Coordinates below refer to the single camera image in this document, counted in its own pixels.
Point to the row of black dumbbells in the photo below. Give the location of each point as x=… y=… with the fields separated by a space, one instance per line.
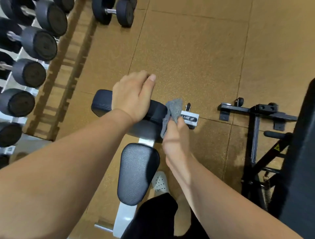
x=39 y=44

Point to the person's left forearm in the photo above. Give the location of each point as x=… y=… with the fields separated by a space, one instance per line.
x=54 y=177

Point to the person's right hand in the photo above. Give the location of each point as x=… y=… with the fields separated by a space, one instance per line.
x=176 y=142

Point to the white exercise machine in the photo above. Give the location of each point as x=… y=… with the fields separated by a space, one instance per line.
x=137 y=172

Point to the white perforated left shoe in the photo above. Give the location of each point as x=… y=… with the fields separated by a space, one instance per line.
x=160 y=183

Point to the person's left hand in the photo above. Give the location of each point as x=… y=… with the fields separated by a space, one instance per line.
x=133 y=96

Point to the black trousers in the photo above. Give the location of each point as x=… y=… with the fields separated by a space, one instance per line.
x=152 y=216

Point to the black adjustable weight bench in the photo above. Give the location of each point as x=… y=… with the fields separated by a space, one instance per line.
x=300 y=160

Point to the grey cleaning cloth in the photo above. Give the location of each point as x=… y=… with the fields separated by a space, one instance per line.
x=173 y=109

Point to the person's right forearm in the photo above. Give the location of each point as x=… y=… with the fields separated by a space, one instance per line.
x=221 y=204

